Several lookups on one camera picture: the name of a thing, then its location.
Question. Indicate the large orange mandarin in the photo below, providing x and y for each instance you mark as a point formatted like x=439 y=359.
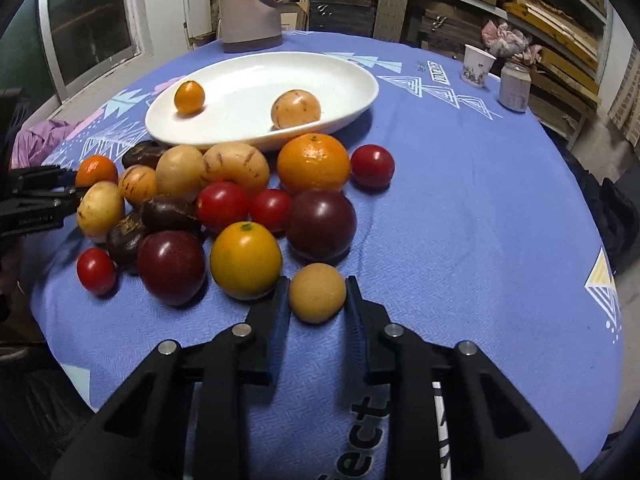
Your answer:
x=313 y=162

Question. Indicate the large striped pepino melon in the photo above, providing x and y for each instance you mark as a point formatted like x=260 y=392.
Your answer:
x=236 y=165

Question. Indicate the cardboard box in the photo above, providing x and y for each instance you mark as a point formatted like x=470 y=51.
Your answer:
x=294 y=16

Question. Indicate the purple cloth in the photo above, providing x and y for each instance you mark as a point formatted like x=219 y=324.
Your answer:
x=35 y=137

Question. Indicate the white oval plate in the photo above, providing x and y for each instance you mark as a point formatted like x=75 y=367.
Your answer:
x=240 y=90

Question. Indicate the pink artificial flowers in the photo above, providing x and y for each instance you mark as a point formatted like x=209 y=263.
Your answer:
x=510 y=40

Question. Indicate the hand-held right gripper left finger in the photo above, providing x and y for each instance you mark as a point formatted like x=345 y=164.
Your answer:
x=281 y=310

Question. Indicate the shelf with wooden boards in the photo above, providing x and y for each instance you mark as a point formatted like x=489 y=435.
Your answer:
x=450 y=0

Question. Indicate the white printed paper cup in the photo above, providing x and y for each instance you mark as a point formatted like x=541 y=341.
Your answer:
x=477 y=65

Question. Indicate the glass jar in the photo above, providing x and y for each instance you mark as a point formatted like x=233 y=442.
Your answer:
x=515 y=87

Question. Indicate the white framed window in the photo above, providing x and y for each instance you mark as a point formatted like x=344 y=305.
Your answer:
x=85 y=15

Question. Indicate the small orange kumquat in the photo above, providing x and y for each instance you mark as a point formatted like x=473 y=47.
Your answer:
x=189 y=97

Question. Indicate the yellow orange tomato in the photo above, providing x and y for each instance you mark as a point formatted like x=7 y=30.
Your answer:
x=245 y=260

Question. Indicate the red tomato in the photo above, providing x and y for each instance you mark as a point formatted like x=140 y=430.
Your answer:
x=96 y=271
x=372 y=166
x=222 y=206
x=270 y=210

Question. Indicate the black bag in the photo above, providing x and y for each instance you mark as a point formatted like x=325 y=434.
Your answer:
x=600 y=210

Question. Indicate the plain yellow pepino melon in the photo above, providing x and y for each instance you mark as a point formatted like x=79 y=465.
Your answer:
x=179 y=172

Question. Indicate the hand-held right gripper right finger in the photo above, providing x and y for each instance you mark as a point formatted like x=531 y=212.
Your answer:
x=356 y=310

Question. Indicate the small orange mandarin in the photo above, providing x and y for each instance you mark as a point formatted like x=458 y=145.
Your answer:
x=96 y=171

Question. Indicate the dark purple water chestnut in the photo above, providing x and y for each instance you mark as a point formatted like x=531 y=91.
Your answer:
x=125 y=244
x=169 y=212
x=145 y=154

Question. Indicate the beige thermos flask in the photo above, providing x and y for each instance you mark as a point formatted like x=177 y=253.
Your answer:
x=250 y=5

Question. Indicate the blue printed tablecloth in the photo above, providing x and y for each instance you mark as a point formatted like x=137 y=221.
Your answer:
x=450 y=235

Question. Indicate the dark red plum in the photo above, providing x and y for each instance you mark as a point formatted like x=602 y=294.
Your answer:
x=321 y=225
x=171 y=267

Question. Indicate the pale yellow pepino melon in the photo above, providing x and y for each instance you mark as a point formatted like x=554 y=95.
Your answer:
x=100 y=210

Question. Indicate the tan round sapodilla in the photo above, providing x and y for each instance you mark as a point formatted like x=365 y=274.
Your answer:
x=317 y=292

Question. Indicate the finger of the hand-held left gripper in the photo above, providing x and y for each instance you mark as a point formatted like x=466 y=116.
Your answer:
x=45 y=176
x=40 y=212

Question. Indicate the round striped pepino melon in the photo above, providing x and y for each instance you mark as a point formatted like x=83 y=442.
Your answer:
x=295 y=109

